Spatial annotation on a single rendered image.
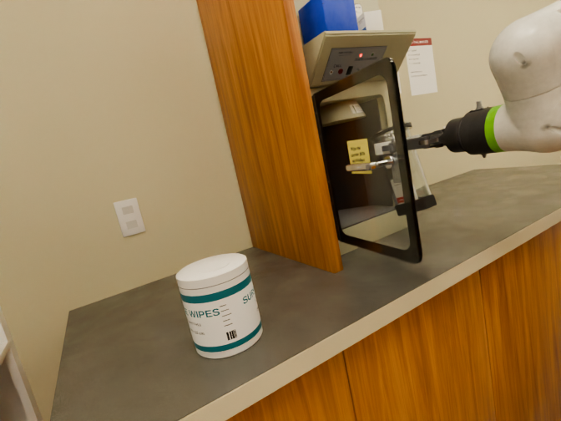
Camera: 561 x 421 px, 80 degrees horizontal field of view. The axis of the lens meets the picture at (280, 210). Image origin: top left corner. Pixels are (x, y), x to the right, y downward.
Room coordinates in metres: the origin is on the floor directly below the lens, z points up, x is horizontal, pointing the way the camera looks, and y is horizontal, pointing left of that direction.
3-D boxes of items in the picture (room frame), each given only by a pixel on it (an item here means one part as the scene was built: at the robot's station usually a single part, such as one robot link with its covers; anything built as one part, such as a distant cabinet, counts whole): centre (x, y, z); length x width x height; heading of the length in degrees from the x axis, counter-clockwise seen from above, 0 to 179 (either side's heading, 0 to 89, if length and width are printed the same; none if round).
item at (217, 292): (0.60, 0.14, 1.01); 0.13 x 0.13 x 0.15
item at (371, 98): (0.77, -0.20, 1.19); 0.30 x 0.01 x 0.40; 20
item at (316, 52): (0.95, -0.30, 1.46); 0.32 x 0.12 x 0.10; 118
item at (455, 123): (0.77, -0.41, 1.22); 0.09 x 0.08 x 0.07; 27
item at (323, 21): (0.90, -0.21, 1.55); 0.10 x 0.10 x 0.09; 28
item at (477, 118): (0.70, -0.44, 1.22); 0.09 x 0.06 x 0.12; 117
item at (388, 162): (0.69, -0.19, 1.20); 0.10 x 0.05 x 0.03; 20
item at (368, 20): (0.97, -0.34, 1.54); 0.05 x 0.05 x 0.06; 12
